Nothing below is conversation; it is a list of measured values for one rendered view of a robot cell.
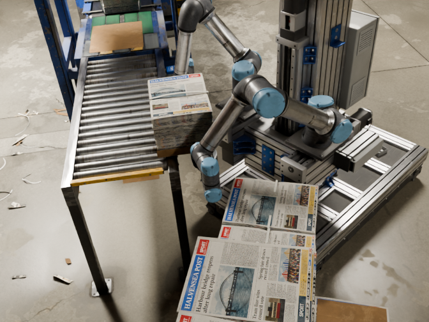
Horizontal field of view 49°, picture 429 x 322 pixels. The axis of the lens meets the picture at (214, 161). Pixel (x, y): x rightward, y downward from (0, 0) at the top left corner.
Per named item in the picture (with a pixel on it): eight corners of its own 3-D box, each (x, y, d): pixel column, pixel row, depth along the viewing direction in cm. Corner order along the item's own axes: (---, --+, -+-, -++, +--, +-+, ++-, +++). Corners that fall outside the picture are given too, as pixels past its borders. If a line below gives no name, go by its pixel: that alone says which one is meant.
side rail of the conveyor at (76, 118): (77, 205, 226) (71, 186, 219) (66, 206, 226) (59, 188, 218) (92, 72, 330) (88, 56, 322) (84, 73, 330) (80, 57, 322)
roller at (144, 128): (166, 132, 254) (165, 123, 253) (77, 144, 251) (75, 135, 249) (166, 130, 259) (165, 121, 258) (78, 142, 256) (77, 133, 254)
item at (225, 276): (312, 249, 149) (312, 247, 149) (308, 331, 128) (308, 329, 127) (198, 237, 156) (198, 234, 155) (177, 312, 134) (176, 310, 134)
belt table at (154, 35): (170, 60, 333) (168, 46, 327) (76, 71, 328) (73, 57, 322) (164, 21, 387) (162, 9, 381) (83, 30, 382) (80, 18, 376)
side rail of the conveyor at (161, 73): (182, 190, 230) (180, 171, 223) (171, 191, 230) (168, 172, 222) (164, 63, 334) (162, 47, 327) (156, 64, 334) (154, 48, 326)
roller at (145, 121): (165, 126, 261) (164, 119, 258) (78, 138, 257) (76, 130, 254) (165, 121, 265) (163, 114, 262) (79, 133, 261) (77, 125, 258)
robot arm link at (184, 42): (196, 11, 232) (184, 92, 265) (204, 2, 240) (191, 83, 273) (175, 4, 233) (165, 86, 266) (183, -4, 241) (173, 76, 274)
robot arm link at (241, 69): (229, 92, 253) (228, 69, 245) (236, 79, 263) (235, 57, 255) (251, 94, 250) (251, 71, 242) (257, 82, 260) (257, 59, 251)
